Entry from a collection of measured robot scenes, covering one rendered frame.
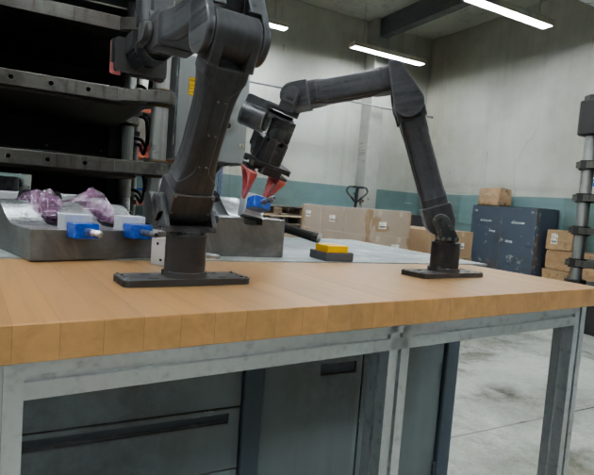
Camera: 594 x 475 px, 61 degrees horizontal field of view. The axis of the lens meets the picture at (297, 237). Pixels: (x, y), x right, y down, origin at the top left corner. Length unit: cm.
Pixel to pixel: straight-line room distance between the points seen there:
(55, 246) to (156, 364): 42
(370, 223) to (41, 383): 452
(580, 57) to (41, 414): 823
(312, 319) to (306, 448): 75
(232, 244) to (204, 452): 48
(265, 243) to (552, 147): 755
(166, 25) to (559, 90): 802
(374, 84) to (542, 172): 749
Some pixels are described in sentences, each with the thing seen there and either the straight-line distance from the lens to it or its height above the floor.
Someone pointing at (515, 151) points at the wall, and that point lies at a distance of 892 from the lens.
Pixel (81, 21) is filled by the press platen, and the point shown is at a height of 149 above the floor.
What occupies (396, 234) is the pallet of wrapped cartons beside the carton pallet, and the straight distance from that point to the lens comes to 522.
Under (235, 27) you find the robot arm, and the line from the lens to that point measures 69.
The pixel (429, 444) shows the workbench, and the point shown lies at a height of 25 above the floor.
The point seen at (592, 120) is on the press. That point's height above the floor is 183.
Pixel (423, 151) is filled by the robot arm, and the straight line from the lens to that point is 113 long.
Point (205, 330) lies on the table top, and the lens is 61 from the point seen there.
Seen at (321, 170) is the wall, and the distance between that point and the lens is 904.
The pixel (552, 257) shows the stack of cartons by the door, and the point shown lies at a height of 44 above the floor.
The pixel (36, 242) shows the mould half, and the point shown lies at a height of 83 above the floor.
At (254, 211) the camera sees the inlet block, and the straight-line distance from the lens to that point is 118.
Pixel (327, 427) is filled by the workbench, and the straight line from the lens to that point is 140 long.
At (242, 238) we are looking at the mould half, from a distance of 116.
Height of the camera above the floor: 93
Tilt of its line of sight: 4 degrees down
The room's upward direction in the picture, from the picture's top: 4 degrees clockwise
